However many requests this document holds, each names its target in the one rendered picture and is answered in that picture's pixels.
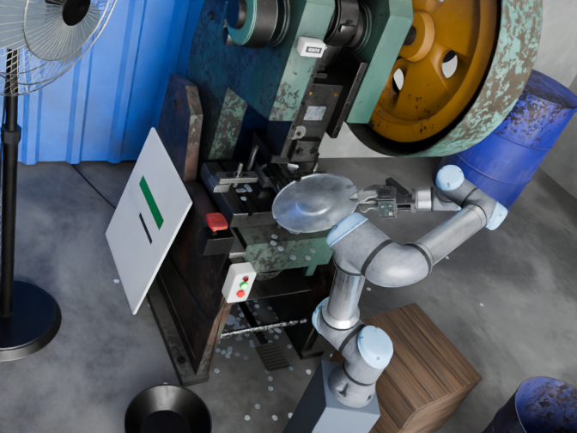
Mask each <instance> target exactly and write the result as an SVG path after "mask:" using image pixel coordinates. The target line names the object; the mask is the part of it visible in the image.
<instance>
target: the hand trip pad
mask: <svg viewBox="0 0 577 433"><path fill-rule="evenodd" d="M205 220H206V222H207V224H208V225H209V226H210V228H211V230H212V231H213V232H216V231H217V230H223V229H227V228H228V223H227V221H226V219H225V217H224V216H223V214H221V213H208V214H206V216H205Z"/></svg>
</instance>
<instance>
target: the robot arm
mask: <svg viewBox="0 0 577 433"><path fill-rule="evenodd" d="M435 183H436V186H432V187H430V186H429V187H417V189H416V188H412V193H409V191H407V190H406V189H405V188H404V187H403V186H401V185H400V184H399V183H398V182H396V181H395V180H394V179H393V178H392V177H390V178H388V179H386V183H385V184H384V185H381V184H375V185H371V186H368V187H365V188H363V189H361V190H360V191H358V192H355V193H353V194H352V195H351V196H349V199H355V198H358V199H359V202H358V205H357V206H359V209H360V212H367V211H368V210H369V209H373V210H378V211H379V217H380V218H397V214H398V213H399V212H398V211H402V210H411V213H416V210H418V211H434V210H458V212H456V213H455V214H454V215H452V216H450V217H449V218H448V219H446V221H444V222H443V223H441V224H440V225H438V226H437V227H436V228H434V229H432V230H431V231H430V232H428V233H427V234H425V235H424V236H423V237H422V238H420V239H419V240H418V241H416V242H414V243H412V242H409V243H406V244H404V245H403V246H399V245H398V244H397V243H395V242H394V241H393V240H392V239H390V238H389V237H388V236H387V235H385V234H384V233H383V232H382V231H381V230H379V229H378V228H377V227H376V226H374V225H373V224H372V223H371V222H369V221H368V219H367V218H365V217H364V216H362V215H361V214H359V213H351V214H349V215H347V216H346V217H344V218H343V219H342V220H341V221H339V222H338V223H337V224H336V225H335V226H334V228H333V229H332V230H331V232H330V233H329V234H328V236H327V239H326V242H327V244H328V245H329V247H332V248H333V249H334V252H333V262H334V264H335V266H336V270H335V275H334V278H333V283H332V286H331V293H330V296H329V297H327V298H325V299H324V300H323V301H322V302H321V303H320V304H319V305H318V306H317V307H316V310H315V311H314V312H313V317H312V323H313V326H314V327H315V328H316V329H317V331H318V332H319V333H320V334H322V335H323V336H324V337H325V338H326V339H327V340H328V341H329V342H330V343H331V344H332V345H333V346H334V347H335V348H336V349H337V350H338V351H339V352H340V353H341V354H342V355H343V356H344V357H345V359H344V361H342V362H341V363H340V364H338V365H337V366H336V367H334V368H333V370H332V371H331V373H330V374H329V377H328V385H329V389H330V390H331V393H332V394H333V395H334V397H335V398H336V399H337V400H339V401H340V402H341V403H343V404H345V405H347V406H351V407H363V406H365V405H367V404H368V403H369V402H370V400H371V399H372V398H373V396H374V390H375V383H376V381H377V379H378V378H379V376H380V374H381V373H382V371H383V370H384V368H385V367H386V366H387V364H388V363H389V362H390V358H391V357H392V353H393V348H392V342H391V340H390V338H389V337H388V335H387V334H386V333H385V332H384V331H383V330H381V329H380V328H378V327H377V328H375V326H366V325H365V324H364V323H363V322H362V321H361V320H359V317H360V310H359V308H358V306H357V305H358V302H359V299H360V295H361V291H362V287H363V284H364V281H365V278H366V279H367V280H369V281H370V282H371V283H373V284H377V285H379V286H383V287H402V286H406V285H410V284H414V283H416V282H418V281H420V280H422V279H423V278H425V277H426V276H427V275H428V274H429V273H430V272H431V270H432V266H433V265H435V264H436V263H437V262H439V261H440V260H441V259H443V258H444V257H445V256H447V255H448V254H449V253H450V252H451V251H452V250H454V249H455V248H456V247H458V246H459V245H460V244H462V243H463V242H464V241H466V240H467V239H468V238H470V237H471V236H472V235H474V234H475V233H476V232H477V231H478V230H479V229H481V228H482V227H484V226H485V228H488V229H491V230H492V229H496V228H497V227H498V226H499V225H500V224H501V222H502V221H503V220H504V218H505V217H506V215H507V209H506V208H505V207H504V206H502V205H501V204H500V203H498V201H497V200H494V199H493V198H491V197H490V196H489V195H488V194H486V193H485V192H483V191H482V190H480V189H479V188H478V187H476V186H474V185H473V184H472V183H470V182H469V181H468V180H467V179H465V178H464V175H463V172H462V170H461V169H460V168H459V167H457V166H454V165H446V166H444V167H442V168H441V169H440V170H439V171H438V174H437V178H436V181H435ZM377 193H378V195H379V196H378V201H377V200H376V199H375V197H377ZM430 195H431V197H430ZM368 198H369V199H368Z"/></svg>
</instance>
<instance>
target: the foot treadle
mask: <svg viewBox="0 0 577 433"><path fill-rule="evenodd" d="M237 303H238V305H239V306H240V309H241V311H242V313H243V314H244V316H245V317H246V320H247V321H248V323H249V325H250V326H258V323H257V321H255V319H254V317H253V315H252V313H251V311H250V309H249V308H248V307H247V305H246V303H245V301H243V302H237ZM254 334H255V335H256V337H257V339H258V341H259V343H260V345H257V347H256V350H257V352H258V354H259V356H260V358H261V360H262V362H263V364H264V366H265V367H266V369H267V370H268V371H273V370H278V369H284V368H287V367H289V365H290V363H289V360H288V359H287V357H286V356H285V354H284V352H283V350H282V347H281V346H280V345H279V343H278V342H271V343H268V341H267V339H266V338H265V336H264V334H263V333H262V331H261V332H255V333H254Z"/></svg>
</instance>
